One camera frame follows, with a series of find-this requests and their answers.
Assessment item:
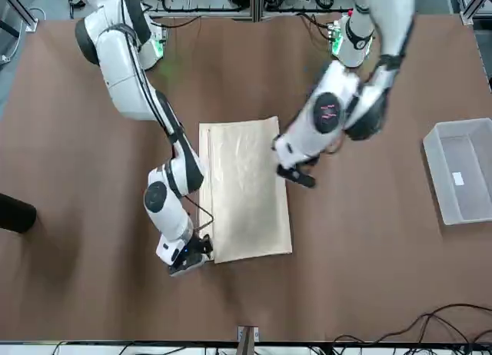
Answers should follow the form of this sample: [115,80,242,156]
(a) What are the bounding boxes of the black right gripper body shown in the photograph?
[168,234,215,278]

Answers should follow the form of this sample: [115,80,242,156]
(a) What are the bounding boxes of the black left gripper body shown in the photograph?
[275,154,320,191]

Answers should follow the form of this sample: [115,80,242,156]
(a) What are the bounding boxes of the beige tablecloth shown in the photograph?
[198,115,294,264]

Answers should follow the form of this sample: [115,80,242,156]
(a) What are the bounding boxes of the translucent plastic bin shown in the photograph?
[422,118,492,227]

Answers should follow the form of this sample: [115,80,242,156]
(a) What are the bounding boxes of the black cylindrical object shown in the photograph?
[0,193,38,234]

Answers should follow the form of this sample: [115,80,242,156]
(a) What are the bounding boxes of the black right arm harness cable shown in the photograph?
[180,193,215,233]

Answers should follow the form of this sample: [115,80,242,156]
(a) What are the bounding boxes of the aluminium camera post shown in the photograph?
[237,325,260,355]

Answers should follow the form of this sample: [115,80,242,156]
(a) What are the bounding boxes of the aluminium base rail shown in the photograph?
[148,7,347,22]

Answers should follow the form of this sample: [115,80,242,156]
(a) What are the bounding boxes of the black looping desk cable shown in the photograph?
[397,303,492,347]

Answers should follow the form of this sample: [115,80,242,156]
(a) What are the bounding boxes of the aluminium frame corner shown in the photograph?
[0,0,39,32]
[459,0,492,26]

